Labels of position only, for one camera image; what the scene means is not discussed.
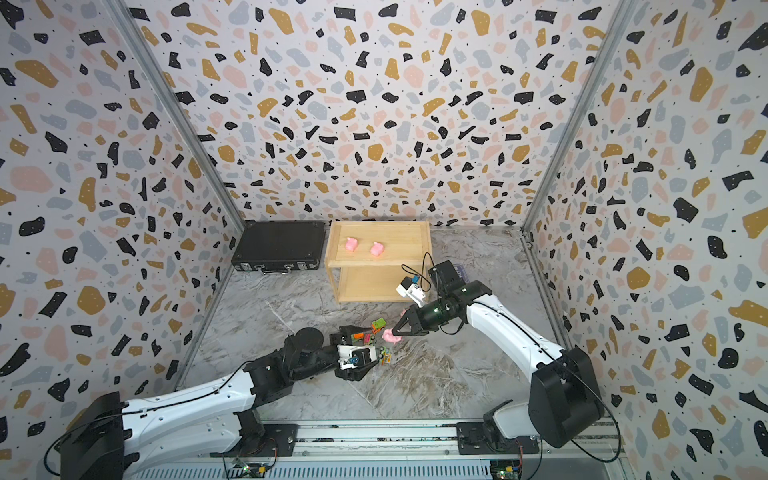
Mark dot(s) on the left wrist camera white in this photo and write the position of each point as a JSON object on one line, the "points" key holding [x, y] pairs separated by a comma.
{"points": [[356, 357]]}

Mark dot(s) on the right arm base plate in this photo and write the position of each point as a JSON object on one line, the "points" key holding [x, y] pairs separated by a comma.
{"points": [[480, 438]]}

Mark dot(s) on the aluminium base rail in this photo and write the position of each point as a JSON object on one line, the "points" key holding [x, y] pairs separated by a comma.
{"points": [[405, 449]]}

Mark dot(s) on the wooden two-tier shelf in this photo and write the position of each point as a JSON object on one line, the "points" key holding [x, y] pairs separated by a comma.
{"points": [[359, 277]]}

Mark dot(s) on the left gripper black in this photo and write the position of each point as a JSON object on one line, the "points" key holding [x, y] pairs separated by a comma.
{"points": [[346, 331]]}

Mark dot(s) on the pink toy pig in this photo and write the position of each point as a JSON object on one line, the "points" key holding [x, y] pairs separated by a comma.
{"points": [[389, 337], [351, 244], [377, 249]]}

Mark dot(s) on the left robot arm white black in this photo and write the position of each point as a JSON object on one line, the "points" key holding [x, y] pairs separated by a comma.
{"points": [[114, 437]]}

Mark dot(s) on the orange green dump truck toy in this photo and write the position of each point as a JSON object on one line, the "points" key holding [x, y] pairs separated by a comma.
{"points": [[378, 325]]}

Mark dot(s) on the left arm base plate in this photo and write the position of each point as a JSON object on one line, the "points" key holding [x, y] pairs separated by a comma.
{"points": [[278, 439]]}

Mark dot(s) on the black briefcase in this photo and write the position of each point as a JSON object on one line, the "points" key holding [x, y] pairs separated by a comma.
{"points": [[280, 247]]}

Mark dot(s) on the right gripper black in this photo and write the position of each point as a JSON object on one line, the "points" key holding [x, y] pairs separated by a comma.
{"points": [[413, 316]]}

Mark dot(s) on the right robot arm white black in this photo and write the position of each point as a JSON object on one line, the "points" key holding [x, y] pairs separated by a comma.
{"points": [[563, 398]]}

